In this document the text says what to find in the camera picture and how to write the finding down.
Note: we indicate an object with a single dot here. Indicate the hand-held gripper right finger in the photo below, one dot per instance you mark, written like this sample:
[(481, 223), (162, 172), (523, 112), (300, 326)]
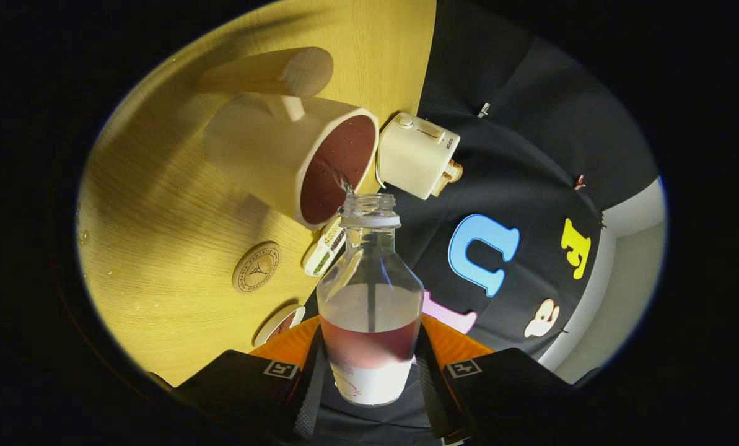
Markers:
[(434, 396)]

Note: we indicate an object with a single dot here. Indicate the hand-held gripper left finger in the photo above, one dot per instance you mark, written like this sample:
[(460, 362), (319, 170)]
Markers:
[(310, 396)]

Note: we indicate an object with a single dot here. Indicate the clear juice bottle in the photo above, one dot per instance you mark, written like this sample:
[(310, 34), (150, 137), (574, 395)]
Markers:
[(369, 347)]

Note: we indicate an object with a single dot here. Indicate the round cork coaster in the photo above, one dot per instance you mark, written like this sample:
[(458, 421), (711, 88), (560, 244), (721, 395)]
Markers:
[(256, 267)]

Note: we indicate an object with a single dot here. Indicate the brown meat patty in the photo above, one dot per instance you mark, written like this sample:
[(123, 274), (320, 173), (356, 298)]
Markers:
[(284, 325)]

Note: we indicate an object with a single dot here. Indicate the white plate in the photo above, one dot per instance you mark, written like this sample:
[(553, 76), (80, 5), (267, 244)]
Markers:
[(264, 328)]

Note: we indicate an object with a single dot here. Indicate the small white patterned object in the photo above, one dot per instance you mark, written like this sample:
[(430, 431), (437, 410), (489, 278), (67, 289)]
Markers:
[(323, 251)]

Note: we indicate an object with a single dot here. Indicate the toasted bread slice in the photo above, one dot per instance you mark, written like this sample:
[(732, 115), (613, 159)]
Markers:
[(454, 171), (442, 186)]

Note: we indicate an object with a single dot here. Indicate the wooden table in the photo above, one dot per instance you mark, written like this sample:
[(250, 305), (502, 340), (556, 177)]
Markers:
[(158, 248)]

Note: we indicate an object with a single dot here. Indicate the cream toaster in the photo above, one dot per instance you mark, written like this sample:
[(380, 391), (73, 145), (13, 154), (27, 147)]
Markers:
[(415, 155)]

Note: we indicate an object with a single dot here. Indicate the red cloth clip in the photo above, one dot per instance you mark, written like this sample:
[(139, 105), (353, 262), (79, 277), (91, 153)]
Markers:
[(579, 182)]

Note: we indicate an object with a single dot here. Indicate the black backdrop cloth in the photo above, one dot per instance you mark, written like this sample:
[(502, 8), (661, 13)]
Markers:
[(518, 142)]

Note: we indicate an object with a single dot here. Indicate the silver cloth clip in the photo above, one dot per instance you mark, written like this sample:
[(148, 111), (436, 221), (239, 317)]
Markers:
[(483, 109)]

